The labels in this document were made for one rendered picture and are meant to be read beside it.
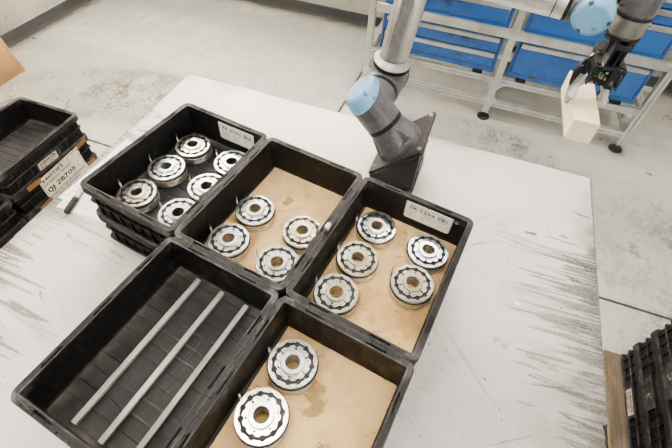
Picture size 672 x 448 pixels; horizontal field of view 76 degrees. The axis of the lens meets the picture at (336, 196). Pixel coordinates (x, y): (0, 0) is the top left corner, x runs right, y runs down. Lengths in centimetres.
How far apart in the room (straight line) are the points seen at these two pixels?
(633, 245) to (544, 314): 144
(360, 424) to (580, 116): 89
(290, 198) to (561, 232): 84
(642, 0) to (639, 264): 168
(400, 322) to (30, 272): 98
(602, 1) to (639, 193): 209
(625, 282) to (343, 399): 182
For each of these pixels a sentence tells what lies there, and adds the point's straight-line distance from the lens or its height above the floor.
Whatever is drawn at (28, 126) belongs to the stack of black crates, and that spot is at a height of 49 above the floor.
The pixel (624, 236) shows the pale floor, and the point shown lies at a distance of 271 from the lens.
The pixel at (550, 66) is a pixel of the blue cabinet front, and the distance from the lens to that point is 288.
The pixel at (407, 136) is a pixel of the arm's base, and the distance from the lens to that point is 132.
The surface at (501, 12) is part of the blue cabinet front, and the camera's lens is 274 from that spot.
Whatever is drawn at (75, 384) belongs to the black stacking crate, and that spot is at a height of 83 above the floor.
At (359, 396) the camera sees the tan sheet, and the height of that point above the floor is 83.
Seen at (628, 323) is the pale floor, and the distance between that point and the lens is 238.
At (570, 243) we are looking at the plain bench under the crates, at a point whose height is 70.
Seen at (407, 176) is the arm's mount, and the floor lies 79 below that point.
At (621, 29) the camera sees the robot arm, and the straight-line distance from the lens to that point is 120.
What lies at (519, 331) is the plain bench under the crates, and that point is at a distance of 125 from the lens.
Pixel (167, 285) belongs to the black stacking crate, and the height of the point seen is 83.
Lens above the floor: 173
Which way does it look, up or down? 48 degrees down
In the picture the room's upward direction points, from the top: 5 degrees clockwise
